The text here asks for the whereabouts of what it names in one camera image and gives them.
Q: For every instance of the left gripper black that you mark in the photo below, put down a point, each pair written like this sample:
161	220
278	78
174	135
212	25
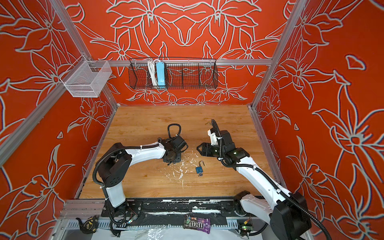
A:
178	159

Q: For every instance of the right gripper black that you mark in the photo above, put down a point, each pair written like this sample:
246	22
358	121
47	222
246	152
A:
206	146

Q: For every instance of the blue padlock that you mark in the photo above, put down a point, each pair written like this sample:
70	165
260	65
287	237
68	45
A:
199	168

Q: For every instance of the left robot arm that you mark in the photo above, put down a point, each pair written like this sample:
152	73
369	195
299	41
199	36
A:
110	170

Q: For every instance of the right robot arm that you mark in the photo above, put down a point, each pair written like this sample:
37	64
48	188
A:
286	213

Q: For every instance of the purple candy bag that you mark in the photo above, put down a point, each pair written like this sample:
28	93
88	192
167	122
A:
198	224

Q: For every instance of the light blue box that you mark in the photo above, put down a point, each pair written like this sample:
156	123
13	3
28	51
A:
160	67

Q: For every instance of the small green circuit board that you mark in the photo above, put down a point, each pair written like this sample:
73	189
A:
245	228

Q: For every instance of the white mesh basket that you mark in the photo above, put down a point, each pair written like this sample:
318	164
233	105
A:
85	80

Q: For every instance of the black tape measure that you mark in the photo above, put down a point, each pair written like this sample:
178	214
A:
90	226

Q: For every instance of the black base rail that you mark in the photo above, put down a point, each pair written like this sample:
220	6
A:
170	212

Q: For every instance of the black wire wall basket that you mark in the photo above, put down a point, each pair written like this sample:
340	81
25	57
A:
181	73

